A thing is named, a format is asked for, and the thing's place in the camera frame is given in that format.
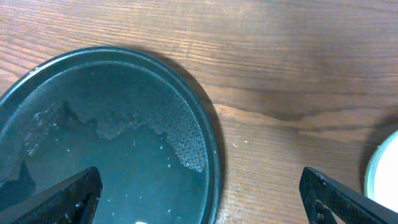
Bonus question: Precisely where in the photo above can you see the round black tray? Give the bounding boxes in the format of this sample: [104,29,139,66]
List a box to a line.
[1,47,222,223]

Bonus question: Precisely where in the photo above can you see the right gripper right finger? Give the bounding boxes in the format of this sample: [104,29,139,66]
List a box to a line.
[299,167,397,224]

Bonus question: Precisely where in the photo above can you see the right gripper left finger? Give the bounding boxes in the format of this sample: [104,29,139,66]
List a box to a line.
[1,167,103,224]

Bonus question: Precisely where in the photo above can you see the white plate with stain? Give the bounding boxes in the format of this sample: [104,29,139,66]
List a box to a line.
[364,131,398,213]

